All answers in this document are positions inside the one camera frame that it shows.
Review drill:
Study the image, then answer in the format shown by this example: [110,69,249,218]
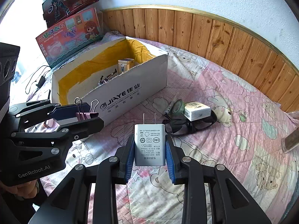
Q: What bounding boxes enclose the pink binder clip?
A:
[74,97,99,121]

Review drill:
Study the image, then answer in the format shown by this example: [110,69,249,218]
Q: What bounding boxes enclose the white USB wall charger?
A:
[134,113,166,166]

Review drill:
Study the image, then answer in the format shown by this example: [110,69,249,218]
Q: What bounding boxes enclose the black sunglasses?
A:
[162,111,217,137]

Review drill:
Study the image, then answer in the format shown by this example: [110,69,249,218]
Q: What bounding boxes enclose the brown wooden object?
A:
[281,128,299,153]

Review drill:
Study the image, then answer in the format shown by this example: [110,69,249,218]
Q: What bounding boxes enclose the person's left hand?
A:
[1,180,39,200]

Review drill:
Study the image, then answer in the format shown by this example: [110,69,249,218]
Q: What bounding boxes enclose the black action figure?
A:
[98,69,117,86]

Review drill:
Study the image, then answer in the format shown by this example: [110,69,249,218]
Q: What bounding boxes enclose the pink cartoon bear bedsheet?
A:
[40,42,298,223]

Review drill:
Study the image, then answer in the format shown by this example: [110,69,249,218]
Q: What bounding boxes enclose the pink washing machine toy box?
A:
[36,8,102,68]

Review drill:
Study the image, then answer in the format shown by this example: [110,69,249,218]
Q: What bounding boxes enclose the white cardboard box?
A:
[51,36,168,125]

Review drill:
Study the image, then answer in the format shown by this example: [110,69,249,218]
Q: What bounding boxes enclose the gold tin box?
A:
[118,58,135,75]

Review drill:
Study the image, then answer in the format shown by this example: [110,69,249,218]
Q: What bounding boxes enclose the small white box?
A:
[184,101,211,121]

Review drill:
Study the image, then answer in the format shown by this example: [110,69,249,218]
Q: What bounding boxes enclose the dark robot toy box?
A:
[42,0,99,28]

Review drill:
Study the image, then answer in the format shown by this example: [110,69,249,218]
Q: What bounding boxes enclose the green tape roll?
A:
[170,99,185,117]

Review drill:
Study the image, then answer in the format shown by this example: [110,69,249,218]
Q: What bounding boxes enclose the black cable with adapter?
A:
[25,65,52,103]

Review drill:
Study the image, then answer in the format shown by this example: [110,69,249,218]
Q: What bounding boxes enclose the wooden wall panelling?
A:
[103,5,298,112]

